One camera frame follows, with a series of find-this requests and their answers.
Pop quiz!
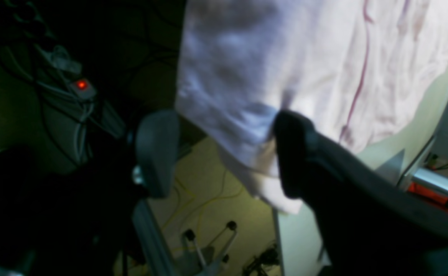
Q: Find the pink T-shirt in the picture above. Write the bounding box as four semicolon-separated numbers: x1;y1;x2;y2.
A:
175;0;448;214

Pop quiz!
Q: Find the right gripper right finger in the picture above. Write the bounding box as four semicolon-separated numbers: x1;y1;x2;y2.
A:
273;110;448;276

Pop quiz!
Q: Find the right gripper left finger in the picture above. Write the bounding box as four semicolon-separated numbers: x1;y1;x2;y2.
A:
127;109;180;199

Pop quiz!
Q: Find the white power strip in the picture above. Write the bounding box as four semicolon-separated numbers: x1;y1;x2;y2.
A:
35;45;97;102

